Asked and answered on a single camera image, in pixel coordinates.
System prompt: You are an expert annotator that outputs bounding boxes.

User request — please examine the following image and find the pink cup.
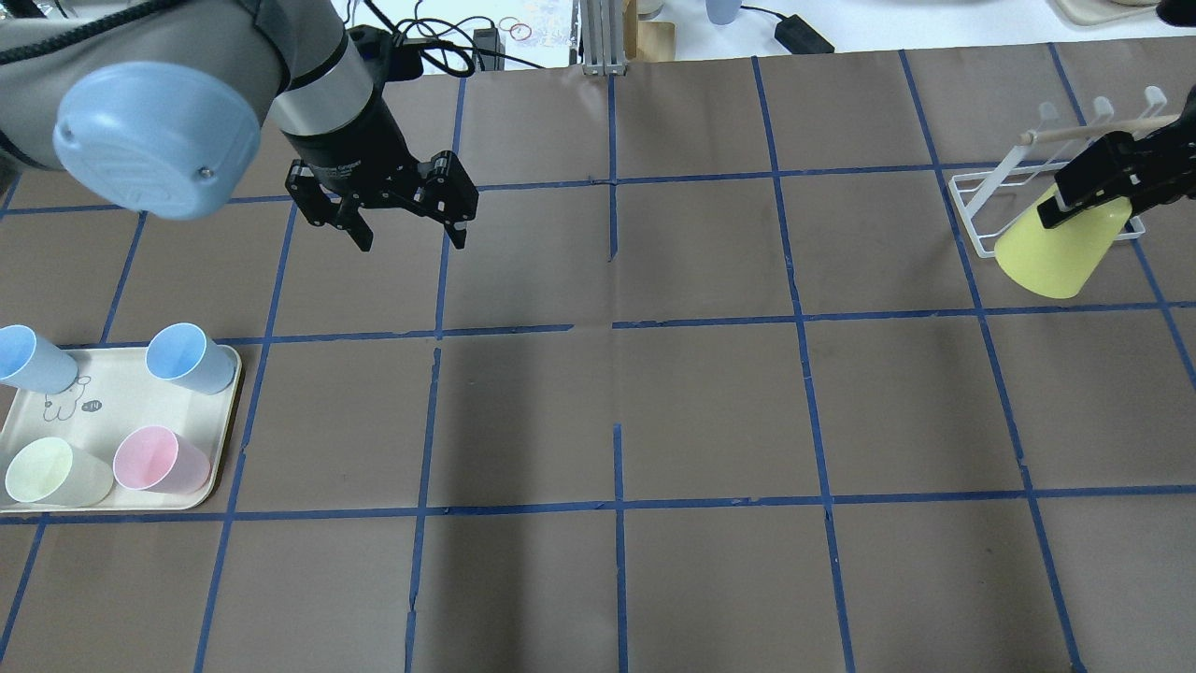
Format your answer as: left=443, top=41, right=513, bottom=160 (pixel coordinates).
left=112, top=426, right=212, bottom=495

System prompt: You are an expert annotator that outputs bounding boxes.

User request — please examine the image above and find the light blue cup near corner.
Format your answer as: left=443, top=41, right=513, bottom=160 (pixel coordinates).
left=1, top=324, right=78, bottom=394

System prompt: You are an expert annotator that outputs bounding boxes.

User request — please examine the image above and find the white wire cup rack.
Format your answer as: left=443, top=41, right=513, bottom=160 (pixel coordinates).
left=947, top=85, right=1177, bottom=259

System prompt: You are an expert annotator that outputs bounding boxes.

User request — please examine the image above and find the cream serving tray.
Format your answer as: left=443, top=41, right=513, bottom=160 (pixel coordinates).
left=1, top=345, right=243, bottom=512

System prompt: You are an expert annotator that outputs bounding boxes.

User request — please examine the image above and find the yellow plastic cup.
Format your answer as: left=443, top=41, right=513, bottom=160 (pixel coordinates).
left=994, top=186, right=1131, bottom=299

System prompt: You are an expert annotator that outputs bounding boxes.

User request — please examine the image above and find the aluminium frame post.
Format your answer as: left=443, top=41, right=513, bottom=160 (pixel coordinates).
left=576, top=0, right=626, bottom=77

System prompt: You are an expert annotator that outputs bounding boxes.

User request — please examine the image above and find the black power adapter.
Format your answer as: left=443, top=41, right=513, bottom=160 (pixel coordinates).
left=774, top=14, right=836, bottom=55

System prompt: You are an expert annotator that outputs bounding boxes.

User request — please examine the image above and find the light blue cup far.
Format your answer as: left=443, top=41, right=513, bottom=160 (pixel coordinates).
left=145, top=322, right=236, bottom=394

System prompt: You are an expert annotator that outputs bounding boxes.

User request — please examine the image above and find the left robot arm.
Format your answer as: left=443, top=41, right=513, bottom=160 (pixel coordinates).
left=4, top=1, right=480, bottom=251

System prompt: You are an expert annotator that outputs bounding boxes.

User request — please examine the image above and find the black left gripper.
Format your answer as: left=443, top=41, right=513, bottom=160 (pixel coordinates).
left=283, top=88, right=480, bottom=252

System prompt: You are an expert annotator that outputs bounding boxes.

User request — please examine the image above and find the pale green cup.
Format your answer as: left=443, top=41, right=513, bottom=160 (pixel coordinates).
left=4, top=438, right=115, bottom=508

